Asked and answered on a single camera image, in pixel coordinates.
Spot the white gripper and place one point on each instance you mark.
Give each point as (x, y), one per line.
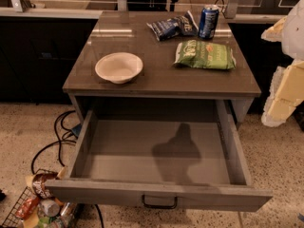
(294, 32)

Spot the green jalapeno chip bag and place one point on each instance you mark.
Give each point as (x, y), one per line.
(204, 55)

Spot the dark blue chip bag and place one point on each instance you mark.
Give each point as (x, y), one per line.
(179, 25)

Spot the grey cabinet with glossy top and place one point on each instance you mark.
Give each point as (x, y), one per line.
(122, 31)

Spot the grey open top drawer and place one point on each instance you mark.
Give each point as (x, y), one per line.
(189, 149)

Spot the brown snack bag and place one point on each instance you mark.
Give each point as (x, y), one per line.
(37, 184)

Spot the red snack bag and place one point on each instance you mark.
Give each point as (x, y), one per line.
(27, 208)

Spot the blue soda can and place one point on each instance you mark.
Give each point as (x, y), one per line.
(208, 21)

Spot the white paper bowl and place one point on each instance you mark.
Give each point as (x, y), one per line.
(119, 67)

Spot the clear plastic bottle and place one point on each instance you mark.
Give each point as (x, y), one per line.
(66, 218)

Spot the silver can in basket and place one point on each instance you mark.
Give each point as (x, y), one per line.
(50, 207)

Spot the black drawer handle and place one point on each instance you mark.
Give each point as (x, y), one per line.
(154, 202)

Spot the wire basket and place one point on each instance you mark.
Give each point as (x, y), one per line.
(39, 208)

